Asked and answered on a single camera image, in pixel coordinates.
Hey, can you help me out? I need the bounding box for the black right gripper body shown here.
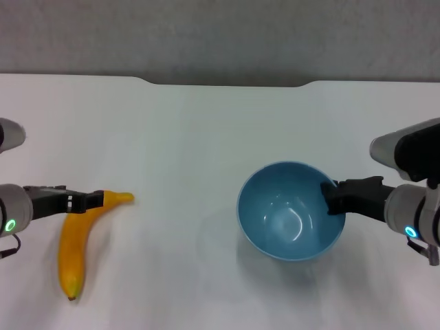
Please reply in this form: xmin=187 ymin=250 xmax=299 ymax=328
xmin=338 ymin=175 xmax=395 ymax=223

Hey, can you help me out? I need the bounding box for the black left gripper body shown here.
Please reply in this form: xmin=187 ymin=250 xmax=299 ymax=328
xmin=22 ymin=184 xmax=87 ymax=221

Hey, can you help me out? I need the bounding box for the yellow banana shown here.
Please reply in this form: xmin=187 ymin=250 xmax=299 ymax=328
xmin=57 ymin=190 xmax=135 ymax=303

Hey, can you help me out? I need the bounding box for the blue plastic bowl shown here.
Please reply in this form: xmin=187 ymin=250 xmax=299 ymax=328
xmin=236 ymin=160 xmax=347 ymax=261

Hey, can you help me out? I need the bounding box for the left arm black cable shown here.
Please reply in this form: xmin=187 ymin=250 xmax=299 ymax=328
xmin=0 ymin=233 xmax=21 ymax=261

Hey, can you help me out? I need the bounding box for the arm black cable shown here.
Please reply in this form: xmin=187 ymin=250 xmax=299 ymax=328
xmin=0 ymin=233 xmax=21 ymax=261
xmin=407 ymin=239 xmax=440 ymax=266

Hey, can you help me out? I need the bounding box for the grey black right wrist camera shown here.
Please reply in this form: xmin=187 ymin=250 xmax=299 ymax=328
xmin=369 ymin=118 xmax=440 ymax=183

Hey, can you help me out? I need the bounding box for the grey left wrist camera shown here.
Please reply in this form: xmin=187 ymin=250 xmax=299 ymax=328
xmin=0 ymin=118 xmax=28 ymax=155

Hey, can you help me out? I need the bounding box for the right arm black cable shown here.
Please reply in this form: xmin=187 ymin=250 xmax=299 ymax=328
xmin=407 ymin=239 xmax=440 ymax=266

